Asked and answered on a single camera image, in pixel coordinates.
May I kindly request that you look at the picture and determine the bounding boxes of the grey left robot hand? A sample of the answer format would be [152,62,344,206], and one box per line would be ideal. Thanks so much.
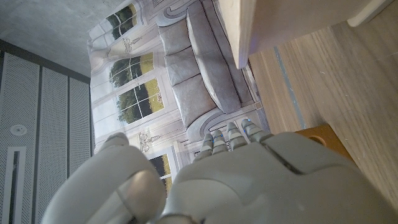
[40,118,398,224]

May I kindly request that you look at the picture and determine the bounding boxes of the orange wooden block with holes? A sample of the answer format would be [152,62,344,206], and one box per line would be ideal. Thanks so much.
[294,123,355,162]

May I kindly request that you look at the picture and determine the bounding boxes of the printed living room backdrop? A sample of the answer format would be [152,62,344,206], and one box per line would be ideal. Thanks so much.
[86,0,271,194]

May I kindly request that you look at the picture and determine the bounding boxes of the wooden box with slot lid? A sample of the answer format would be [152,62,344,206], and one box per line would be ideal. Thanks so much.
[217,0,397,70]

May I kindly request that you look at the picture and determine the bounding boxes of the round white ceiling sensor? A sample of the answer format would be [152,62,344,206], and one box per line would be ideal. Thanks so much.
[9,124,28,136]

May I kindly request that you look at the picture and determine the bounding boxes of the white slot vent frame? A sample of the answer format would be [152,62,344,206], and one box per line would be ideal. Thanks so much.
[1,146,27,224]

